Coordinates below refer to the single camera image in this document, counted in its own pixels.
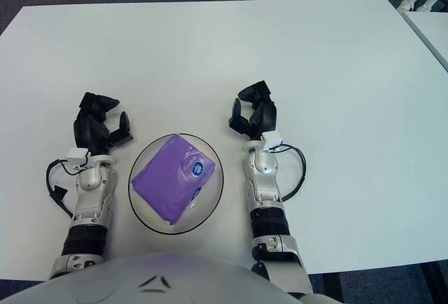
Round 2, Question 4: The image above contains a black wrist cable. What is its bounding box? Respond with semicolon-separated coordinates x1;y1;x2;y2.
45;158;76;219
276;144;307;202

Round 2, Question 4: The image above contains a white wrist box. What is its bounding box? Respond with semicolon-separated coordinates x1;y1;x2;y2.
262;130;284;151
65;147;90;168

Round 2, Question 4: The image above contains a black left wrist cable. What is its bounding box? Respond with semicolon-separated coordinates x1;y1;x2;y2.
45;158;76;219

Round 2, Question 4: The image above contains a white plate with black rim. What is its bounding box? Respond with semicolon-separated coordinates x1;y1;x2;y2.
127;132;225;235

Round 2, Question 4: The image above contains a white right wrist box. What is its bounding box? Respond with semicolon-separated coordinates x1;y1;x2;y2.
262;130;284;151

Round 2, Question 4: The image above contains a purple tissue paper pack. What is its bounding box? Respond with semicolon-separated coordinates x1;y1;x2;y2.
129;134;217;227

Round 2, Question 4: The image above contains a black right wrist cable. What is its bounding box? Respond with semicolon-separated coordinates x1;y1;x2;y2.
276;144;307;202

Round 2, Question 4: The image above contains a black table leg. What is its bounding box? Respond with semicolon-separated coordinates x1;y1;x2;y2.
323;272;344;304

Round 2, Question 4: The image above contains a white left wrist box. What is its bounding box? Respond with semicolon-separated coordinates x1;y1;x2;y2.
65;147;90;168

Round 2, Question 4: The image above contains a white adjacent table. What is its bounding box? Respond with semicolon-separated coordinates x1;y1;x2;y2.
401;10;448;74

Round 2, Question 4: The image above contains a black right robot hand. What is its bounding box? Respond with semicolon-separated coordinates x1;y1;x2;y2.
228;80;279;142

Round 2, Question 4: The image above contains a grey robot torso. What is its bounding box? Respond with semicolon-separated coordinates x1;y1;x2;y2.
0;251;344;304

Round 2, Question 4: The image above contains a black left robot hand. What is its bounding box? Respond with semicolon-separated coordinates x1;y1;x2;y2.
73;92;134;156

